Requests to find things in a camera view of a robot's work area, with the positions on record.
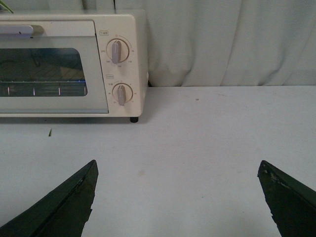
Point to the green spider plant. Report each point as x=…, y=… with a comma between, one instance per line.
x=8, y=2

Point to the glass oven door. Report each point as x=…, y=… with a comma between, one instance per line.
x=50, y=67

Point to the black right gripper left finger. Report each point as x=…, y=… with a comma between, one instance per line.
x=63, y=212

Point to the white curtain backdrop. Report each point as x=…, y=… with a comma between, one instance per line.
x=219, y=42

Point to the lower timer knob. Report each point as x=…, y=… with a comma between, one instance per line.
x=122, y=93

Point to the upper temperature knob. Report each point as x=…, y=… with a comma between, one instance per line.
x=117, y=50

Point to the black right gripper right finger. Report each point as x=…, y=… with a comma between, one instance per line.
x=292, y=204

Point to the cream toaster oven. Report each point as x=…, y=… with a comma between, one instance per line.
x=126, y=25

